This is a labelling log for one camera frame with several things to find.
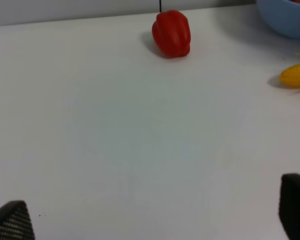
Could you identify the corn cob with husk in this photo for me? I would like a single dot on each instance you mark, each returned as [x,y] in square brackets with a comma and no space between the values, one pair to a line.
[290,77]

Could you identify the blue bowl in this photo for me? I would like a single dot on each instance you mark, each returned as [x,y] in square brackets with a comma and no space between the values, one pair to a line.
[283,16]

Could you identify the red bell pepper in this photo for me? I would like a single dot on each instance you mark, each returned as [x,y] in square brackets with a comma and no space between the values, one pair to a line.
[171,33]

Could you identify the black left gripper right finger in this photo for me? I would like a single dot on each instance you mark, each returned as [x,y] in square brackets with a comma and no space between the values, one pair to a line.
[289,205]

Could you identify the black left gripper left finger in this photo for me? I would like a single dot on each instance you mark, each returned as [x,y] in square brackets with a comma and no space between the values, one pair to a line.
[15,221]

